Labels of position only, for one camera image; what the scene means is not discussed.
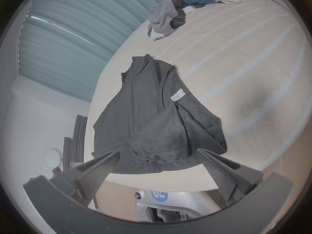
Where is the black garment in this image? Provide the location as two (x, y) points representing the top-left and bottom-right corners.
(171, 0), (187, 30)

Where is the black chest of drawers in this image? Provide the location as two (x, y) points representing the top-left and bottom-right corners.
(63, 115), (88, 168)

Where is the black T-shirt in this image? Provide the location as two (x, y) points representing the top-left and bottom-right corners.
(93, 54), (228, 175)

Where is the grey garment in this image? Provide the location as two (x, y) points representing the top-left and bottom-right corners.
(147, 0), (180, 41)

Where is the blue-green curtain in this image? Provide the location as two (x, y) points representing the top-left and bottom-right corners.
(17, 16), (114, 104)
(26, 0), (176, 57)

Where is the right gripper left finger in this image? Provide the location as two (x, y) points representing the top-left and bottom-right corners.
(49, 150), (120, 206)

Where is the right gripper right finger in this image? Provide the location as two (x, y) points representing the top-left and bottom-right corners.
(196, 148), (265, 202)

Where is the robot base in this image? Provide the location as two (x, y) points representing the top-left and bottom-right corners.
(134, 188), (221, 222)

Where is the bed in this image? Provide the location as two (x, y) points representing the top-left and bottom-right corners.
(86, 0), (310, 191)

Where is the round white mirror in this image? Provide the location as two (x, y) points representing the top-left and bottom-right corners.
(43, 147), (63, 175)

